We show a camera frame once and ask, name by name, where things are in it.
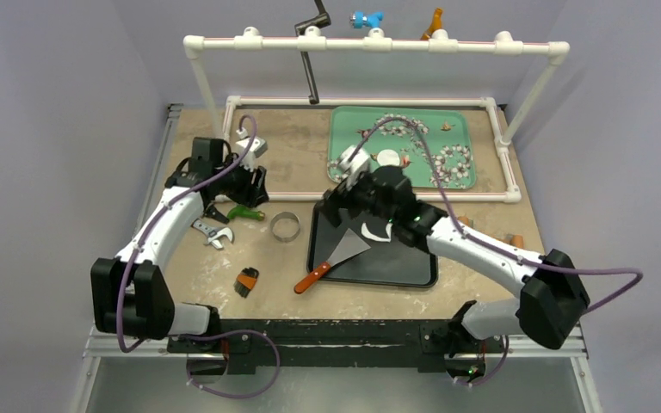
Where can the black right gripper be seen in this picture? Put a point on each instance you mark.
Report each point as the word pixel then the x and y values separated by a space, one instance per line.
pixel 338 204

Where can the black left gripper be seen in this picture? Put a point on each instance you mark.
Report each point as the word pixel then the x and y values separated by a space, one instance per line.
pixel 253 192

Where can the white dough scrap strip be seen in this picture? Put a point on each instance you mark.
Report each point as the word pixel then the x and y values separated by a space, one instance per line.
pixel 379 233

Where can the metal scraper orange handle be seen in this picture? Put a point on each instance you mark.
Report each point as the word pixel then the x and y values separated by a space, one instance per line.
pixel 349 246

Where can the black baking tray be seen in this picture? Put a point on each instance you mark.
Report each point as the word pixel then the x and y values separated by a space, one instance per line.
pixel 388 264

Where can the wooden double-ended rolling pin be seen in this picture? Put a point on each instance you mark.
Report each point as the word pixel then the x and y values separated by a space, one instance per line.
pixel 514 240

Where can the white dough ball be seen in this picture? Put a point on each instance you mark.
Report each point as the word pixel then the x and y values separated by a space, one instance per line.
pixel 388 157

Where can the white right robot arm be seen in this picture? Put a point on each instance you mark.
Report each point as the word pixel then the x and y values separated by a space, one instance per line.
pixel 548 298

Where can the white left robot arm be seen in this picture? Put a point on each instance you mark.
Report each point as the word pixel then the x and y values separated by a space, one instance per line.
pixel 129 292

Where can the small orange black brush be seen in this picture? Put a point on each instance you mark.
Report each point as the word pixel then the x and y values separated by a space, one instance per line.
pixel 246 281

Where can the green floral tray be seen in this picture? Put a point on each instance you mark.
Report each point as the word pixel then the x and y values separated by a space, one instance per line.
pixel 425 139

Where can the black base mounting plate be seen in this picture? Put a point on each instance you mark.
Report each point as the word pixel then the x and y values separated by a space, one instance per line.
pixel 427 345

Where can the blue plastic toy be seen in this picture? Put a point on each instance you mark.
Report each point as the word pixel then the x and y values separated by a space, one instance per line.
pixel 359 19

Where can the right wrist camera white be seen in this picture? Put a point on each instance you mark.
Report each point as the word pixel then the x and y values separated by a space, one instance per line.
pixel 354 162

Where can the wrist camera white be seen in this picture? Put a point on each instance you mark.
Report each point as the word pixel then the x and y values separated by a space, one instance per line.
pixel 252 148
pixel 354 162

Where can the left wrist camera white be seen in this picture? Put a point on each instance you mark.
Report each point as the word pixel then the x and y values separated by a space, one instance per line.
pixel 252 148

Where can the red handled adjustable wrench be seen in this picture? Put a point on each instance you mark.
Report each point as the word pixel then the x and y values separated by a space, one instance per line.
pixel 214 235

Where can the white PVC pipe frame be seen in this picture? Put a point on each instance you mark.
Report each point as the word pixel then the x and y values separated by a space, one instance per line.
pixel 376 41

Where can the aluminium rail frame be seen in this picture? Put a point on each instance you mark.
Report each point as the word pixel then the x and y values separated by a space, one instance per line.
pixel 131 298

